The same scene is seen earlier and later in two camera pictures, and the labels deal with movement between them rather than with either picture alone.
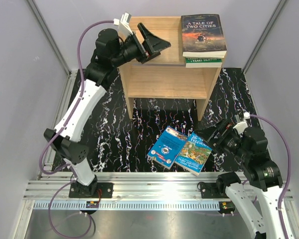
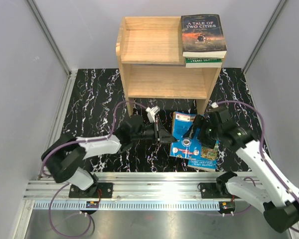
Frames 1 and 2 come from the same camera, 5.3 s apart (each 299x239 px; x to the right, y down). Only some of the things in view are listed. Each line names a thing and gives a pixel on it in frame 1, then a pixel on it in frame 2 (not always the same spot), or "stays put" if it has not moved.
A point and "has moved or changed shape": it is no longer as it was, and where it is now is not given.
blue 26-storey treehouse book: (194, 154) has moved or changed shape
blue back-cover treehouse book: (167, 147) -> (186, 148)
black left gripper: (153, 45) -> (161, 134)
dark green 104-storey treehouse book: (204, 62) stays put
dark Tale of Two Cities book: (202, 36) stays put
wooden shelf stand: (165, 76) stays put
